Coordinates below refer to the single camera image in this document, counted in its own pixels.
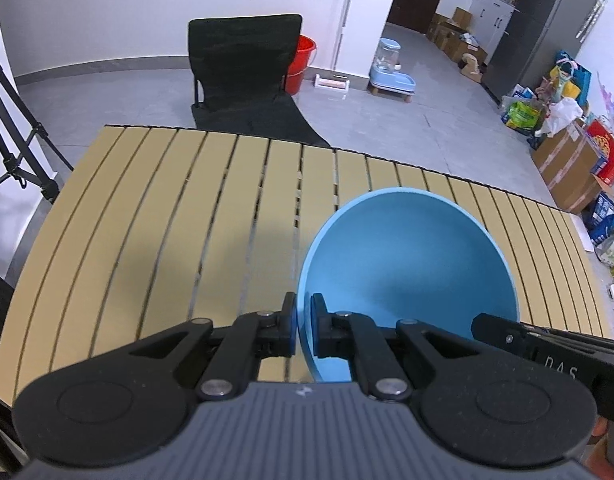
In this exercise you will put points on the white flat mop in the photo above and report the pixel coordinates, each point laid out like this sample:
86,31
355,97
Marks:
349,10

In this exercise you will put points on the black camera tripod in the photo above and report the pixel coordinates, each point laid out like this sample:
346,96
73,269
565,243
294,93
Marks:
12,160

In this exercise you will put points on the blue gift bag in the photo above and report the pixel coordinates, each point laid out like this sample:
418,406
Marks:
577,80

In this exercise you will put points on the grey refrigerator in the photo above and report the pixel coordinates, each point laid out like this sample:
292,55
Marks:
537,35

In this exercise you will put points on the green pet food bag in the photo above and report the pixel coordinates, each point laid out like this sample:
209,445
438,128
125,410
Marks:
522,115

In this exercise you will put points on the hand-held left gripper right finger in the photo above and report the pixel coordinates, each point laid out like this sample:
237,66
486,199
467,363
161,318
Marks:
318,327

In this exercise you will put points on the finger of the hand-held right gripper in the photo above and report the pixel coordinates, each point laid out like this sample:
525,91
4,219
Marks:
502,335

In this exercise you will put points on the open cardboard box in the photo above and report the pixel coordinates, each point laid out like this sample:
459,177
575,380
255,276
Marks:
442,30
464,47

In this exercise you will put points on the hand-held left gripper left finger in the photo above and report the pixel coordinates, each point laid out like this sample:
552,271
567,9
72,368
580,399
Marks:
288,330

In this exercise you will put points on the large cardboard box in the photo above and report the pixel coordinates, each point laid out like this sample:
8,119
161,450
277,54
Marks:
562,170

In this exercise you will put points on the large blue ribbed bowl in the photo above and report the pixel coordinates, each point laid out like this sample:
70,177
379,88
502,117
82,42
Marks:
402,270

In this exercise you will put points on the small cardboard box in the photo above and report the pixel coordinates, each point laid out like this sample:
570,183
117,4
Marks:
462,17

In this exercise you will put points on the black folding chair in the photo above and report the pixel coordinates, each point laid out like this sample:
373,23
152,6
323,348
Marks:
242,60

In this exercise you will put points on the blue pet water dispenser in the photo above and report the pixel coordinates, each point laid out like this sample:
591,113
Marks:
389,72

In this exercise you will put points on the brown cardboard cat scratcher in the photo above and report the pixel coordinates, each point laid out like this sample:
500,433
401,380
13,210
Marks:
472,67

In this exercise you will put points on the person's right hand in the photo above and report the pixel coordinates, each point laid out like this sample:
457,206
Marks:
600,432

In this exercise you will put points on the red gift box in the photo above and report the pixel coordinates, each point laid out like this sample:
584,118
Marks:
607,152

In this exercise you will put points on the blue pet food bag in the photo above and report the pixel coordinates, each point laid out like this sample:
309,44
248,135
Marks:
602,217

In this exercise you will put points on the white lower cabinet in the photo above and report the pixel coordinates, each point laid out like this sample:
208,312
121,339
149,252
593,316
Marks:
489,22

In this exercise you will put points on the red plastic bucket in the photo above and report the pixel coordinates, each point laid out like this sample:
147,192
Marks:
302,67

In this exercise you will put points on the white plastic bag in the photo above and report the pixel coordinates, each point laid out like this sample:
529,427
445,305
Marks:
562,115

